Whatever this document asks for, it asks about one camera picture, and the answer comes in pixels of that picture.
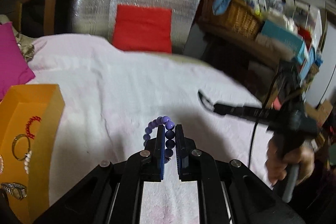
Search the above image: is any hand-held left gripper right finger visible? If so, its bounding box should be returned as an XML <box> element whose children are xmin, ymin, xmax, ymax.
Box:
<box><xmin>175</xmin><ymin>124</ymin><xmax>306</xmax><ymax>224</ymax></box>

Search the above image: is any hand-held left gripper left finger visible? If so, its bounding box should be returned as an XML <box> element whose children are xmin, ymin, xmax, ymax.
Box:
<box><xmin>34</xmin><ymin>124</ymin><xmax>166</xmax><ymax>224</ymax></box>

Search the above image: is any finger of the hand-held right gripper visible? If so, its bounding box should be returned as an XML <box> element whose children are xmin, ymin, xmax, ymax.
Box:
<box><xmin>213</xmin><ymin>101</ymin><xmax>271</xmax><ymax>125</ymax></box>

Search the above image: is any purple bead bracelet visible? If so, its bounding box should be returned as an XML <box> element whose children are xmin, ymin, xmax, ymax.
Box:
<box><xmin>142</xmin><ymin>115</ymin><xmax>176</xmax><ymax>161</ymax></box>

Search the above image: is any orange cardboard box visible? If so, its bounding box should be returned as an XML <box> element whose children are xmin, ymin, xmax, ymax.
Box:
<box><xmin>0</xmin><ymin>84</ymin><xmax>65</xmax><ymax>224</ymax></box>

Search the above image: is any person's right hand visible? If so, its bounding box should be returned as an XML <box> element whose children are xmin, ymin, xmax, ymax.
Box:
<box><xmin>265</xmin><ymin>132</ymin><xmax>315</xmax><ymax>186</ymax></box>

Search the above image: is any brown cardboard box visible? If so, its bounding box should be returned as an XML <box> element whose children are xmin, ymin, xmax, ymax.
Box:
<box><xmin>304</xmin><ymin>99</ymin><xmax>334</xmax><ymax>127</ymax></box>

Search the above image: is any teal cardboard box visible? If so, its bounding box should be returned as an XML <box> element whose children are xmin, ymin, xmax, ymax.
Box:
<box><xmin>261</xmin><ymin>20</ymin><xmax>307</xmax><ymax>63</ymax></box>

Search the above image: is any wicker basket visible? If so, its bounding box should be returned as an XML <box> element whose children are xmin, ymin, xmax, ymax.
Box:
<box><xmin>198</xmin><ymin>0</ymin><xmax>263</xmax><ymax>41</ymax></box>

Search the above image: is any pile of assorted boxes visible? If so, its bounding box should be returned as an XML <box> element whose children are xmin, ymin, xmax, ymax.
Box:
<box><xmin>247</xmin><ymin>0</ymin><xmax>328</xmax><ymax>77</ymax></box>

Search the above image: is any red cushion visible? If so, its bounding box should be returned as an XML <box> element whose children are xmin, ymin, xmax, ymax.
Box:
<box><xmin>112</xmin><ymin>4</ymin><xmax>173</xmax><ymax>54</ymax></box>

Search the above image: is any thin metal bangle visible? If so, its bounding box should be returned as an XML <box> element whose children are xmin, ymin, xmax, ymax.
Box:
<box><xmin>12</xmin><ymin>134</ymin><xmax>32</xmax><ymax>161</ymax></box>

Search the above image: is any silver metal watch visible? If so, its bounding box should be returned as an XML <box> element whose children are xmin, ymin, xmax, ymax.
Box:
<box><xmin>1</xmin><ymin>182</ymin><xmax>27</xmax><ymax>200</ymax></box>

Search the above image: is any grey patterned fabric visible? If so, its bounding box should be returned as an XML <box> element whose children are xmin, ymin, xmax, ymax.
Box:
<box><xmin>14</xmin><ymin>36</ymin><xmax>36</xmax><ymax>63</ymax></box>

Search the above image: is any pink cushion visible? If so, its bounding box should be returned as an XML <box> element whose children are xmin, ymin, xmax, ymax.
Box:
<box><xmin>0</xmin><ymin>22</ymin><xmax>36</xmax><ymax>101</ymax></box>

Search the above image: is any beige sofa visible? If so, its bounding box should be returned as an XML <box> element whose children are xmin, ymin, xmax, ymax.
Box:
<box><xmin>0</xmin><ymin>14</ymin><xmax>13</xmax><ymax>26</ymax></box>

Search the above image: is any black cable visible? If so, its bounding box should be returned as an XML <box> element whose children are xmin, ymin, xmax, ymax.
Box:
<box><xmin>248</xmin><ymin>72</ymin><xmax>281</xmax><ymax>170</ymax></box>

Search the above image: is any white bead bracelet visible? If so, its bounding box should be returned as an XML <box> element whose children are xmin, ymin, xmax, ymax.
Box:
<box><xmin>23</xmin><ymin>150</ymin><xmax>33</xmax><ymax>174</ymax></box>

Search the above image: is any red bead bracelet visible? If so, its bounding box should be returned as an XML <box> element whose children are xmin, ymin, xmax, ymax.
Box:
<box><xmin>25</xmin><ymin>115</ymin><xmax>42</xmax><ymax>139</ymax></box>

